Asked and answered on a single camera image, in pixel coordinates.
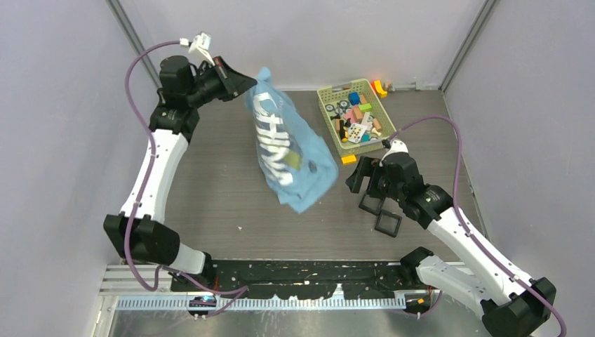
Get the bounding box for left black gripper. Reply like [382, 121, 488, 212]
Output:
[189, 57, 258, 109]

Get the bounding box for light blue printed t-shirt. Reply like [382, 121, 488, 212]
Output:
[246, 67, 339, 213]

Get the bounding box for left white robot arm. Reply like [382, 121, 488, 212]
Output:
[103, 55, 257, 291]

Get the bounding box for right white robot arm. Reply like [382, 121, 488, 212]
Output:
[346, 152, 558, 336]

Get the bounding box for yellow brick near basket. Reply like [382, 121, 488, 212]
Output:
[341, 154, 358, 165]

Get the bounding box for green plastic basket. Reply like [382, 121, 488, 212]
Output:
[316, 79, 396, 157]

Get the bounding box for yellow red corner blocks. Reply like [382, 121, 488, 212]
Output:
[370, 79, 393, 98]

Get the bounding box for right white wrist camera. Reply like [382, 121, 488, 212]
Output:
[381, 138, 408, 160]

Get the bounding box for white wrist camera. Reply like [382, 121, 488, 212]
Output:
[179, 32, 215, 65]
[381, 138, 408, 160]

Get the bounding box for black square frame box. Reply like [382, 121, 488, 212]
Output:
[359, 193, 385, 216]
[374, 210, 402, 238]

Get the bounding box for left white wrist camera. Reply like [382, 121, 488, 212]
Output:
[179, 32, 215, 65]

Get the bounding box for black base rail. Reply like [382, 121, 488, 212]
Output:
[171, 260, 427, 300]

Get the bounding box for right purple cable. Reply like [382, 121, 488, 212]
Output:
[384, 115, 568, 337]

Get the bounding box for purple cable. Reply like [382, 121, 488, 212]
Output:
[121, 39, 252, 317]
[384, 115, 568, 337]

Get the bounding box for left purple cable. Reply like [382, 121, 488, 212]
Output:
[121, 39, 252, 317]

